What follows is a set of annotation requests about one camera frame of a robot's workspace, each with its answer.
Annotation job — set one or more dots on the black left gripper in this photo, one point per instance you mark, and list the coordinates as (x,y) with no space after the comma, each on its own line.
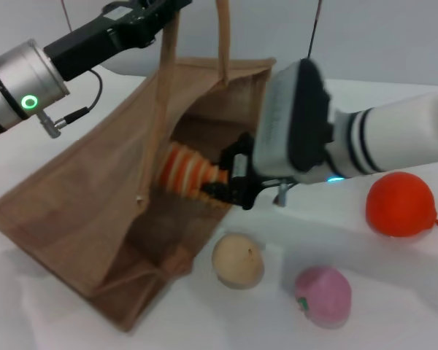
(102,36)

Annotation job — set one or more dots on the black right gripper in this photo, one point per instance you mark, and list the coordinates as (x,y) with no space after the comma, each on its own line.
(246,178)

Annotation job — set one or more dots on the orange striped bread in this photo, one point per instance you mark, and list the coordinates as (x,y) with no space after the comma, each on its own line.
(184,171)

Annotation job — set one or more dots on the beige round fruit toy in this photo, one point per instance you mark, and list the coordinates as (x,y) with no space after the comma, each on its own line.
(237,260)

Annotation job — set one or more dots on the brown woven handbag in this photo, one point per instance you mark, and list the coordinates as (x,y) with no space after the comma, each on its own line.
(76,204)

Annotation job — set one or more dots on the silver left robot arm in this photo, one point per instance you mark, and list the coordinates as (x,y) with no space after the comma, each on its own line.
(18,84)

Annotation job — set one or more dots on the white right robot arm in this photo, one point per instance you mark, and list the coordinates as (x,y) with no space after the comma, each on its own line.
(394,135)

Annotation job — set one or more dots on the pink peach toy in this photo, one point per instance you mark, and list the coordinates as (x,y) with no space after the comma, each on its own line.
(323,297)

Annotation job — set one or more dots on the orange fruit toy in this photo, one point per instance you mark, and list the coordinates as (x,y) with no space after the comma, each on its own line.
(399,204)

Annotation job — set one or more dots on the grey black wrist camera box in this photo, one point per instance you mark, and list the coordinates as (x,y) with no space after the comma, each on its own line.
(292,120)

